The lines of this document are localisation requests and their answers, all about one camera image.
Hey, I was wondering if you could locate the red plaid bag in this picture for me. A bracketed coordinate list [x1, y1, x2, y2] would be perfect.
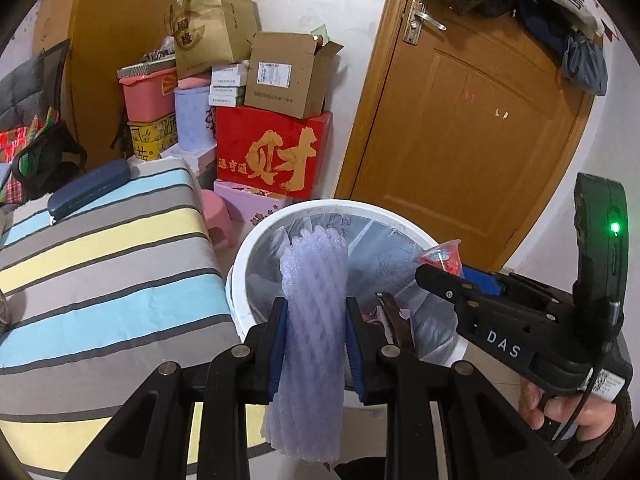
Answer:
[0, 115, 62, 207]

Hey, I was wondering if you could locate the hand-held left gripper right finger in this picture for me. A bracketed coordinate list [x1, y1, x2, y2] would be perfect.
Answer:
[345, 296, 573, 480]

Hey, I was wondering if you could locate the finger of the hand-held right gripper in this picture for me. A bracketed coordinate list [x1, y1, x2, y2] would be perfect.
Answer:
[415, 263, 501, 322]
[462, 266, 557, 307]

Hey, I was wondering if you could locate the striped cloth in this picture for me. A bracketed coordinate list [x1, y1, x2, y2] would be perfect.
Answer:
[0, 157, 269, 477]

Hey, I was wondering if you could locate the dark blue glasses case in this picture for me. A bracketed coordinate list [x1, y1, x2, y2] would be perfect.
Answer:
[47, 161, 132, 222]

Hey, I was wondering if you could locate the wooden wardrobe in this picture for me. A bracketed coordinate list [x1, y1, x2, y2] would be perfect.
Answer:
[67, 0, 188, 159]

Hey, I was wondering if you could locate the yellow patterned box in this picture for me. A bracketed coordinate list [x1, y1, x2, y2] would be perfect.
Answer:
[127, 112, 180, 163]

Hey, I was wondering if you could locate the grey flat box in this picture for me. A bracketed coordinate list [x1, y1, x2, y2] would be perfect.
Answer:
[117, 55, 177, 81]

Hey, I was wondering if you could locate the person's right forearm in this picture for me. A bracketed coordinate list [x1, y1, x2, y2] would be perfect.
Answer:
[557, 390, 640, 480]

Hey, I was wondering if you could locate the grey quilted cushion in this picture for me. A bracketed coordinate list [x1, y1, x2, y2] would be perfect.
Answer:
[0, 52, 47, 132]

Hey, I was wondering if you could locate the lavender box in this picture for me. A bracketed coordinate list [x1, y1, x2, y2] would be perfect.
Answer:
[174, 86, 218, 151]

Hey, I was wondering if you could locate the white foam net sleeve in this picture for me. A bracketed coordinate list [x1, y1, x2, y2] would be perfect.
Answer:
[260, 225, 349, 464]

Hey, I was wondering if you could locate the white flat box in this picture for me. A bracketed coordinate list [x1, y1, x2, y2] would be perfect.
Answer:
[160, 142, 219, 192]

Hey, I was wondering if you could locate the pink floral box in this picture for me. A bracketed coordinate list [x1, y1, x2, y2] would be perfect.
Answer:
[214, 180, 294, 232]

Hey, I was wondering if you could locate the pink plastic stool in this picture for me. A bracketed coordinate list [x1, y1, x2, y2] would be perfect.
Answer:
[200, 191, 236, 249]

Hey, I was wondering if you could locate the silver door handle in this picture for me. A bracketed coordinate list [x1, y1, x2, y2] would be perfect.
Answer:
[402, 0, 448, 46]

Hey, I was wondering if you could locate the person's right hand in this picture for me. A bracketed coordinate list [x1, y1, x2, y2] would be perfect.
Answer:
[517, 377, 623, 443]

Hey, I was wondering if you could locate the brown snack wrapper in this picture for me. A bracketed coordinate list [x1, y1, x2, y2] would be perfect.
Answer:
[375, 291, 416, 358]

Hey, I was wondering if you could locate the red gift box gold print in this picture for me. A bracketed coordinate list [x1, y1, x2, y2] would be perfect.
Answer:
[215, 105, 334, 202]

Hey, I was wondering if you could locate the pink storage bin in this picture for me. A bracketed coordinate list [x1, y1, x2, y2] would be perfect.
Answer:
[117, 66, 178, 124]

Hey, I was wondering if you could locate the brown paper bag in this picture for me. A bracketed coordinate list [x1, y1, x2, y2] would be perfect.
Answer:
[167, 0, 261, 81]

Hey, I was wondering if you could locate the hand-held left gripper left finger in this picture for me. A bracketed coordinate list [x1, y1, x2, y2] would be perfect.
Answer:
[65, 296, 289, 480]

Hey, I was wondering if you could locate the black bag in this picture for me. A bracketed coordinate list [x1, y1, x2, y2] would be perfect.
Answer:
[10, 120, 89, 202]

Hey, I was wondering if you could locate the wooden door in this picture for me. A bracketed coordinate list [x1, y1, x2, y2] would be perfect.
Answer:
[334, 0, 602, 272]

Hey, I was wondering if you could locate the open cardboard box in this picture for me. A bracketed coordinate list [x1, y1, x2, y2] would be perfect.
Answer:
[245, 31, 344, 120]

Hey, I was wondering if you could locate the red plastic cup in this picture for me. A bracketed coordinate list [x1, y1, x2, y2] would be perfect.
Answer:
[414, 240, 464, 279]

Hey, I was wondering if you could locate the clear plastic bin liner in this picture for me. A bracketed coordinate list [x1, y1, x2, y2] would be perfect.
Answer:
[245, 207, 457, 361]

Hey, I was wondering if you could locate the white trash bin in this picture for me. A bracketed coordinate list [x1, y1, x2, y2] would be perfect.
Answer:
[225, 199, 471, 377]

